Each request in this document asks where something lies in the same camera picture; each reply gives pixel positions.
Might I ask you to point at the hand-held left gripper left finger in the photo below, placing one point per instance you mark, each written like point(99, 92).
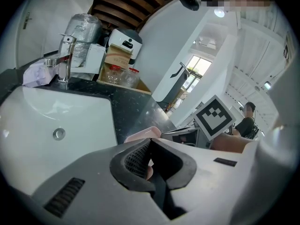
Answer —
point(93, 184)

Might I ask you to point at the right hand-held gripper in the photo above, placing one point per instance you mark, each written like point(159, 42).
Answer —
point(214, 117)

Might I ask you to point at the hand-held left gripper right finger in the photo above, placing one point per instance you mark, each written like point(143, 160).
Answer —
point(211, 177)

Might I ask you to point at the pink plastic object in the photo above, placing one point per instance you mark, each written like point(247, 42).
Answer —
point(143, 133)

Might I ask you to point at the person's right forearm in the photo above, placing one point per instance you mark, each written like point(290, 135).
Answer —
point(229, 144)

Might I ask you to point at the window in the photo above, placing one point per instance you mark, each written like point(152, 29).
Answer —
point(199, 69)

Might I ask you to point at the chrome sink drain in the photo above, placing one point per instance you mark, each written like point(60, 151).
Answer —
point(59, 133)

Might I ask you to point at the person's white shirt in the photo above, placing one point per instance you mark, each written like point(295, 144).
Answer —
point(279, 130)

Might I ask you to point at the white ceramic sink basin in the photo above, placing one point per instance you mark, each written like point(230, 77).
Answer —
point(58, 116)

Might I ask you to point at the wooden tray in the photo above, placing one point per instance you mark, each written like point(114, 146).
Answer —
point(140, 88)

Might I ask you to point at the glass jar with red lid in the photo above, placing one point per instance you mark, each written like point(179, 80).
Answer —
point(131, 78)
point(114, 75)

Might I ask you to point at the round ceiling light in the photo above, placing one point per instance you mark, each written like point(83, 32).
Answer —
point(219, 12)

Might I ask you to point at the brown cardboard box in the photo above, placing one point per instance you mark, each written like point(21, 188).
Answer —
point(117, 57)

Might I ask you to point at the white and grey appliance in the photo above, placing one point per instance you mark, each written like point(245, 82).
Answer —
point(126, 37)

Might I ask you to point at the crumpled lavender cloth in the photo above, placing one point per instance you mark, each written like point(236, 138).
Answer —
point(37, 75)

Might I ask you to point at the white cardboard box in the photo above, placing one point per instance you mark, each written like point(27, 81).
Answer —
point(93, 57)

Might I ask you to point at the chrome faucet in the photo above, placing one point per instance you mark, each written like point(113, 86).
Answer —
point(66, 55)

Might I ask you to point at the foil-wrapped silver cylinder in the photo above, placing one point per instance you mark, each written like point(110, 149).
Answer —
point(82, 29)

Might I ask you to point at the white door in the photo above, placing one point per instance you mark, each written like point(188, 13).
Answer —
point(39, 27)

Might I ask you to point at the wall-mounted emergency light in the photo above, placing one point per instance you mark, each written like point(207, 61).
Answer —
point(267, 85)

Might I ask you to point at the framed wall picture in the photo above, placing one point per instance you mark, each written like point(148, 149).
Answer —
point(286, 48)

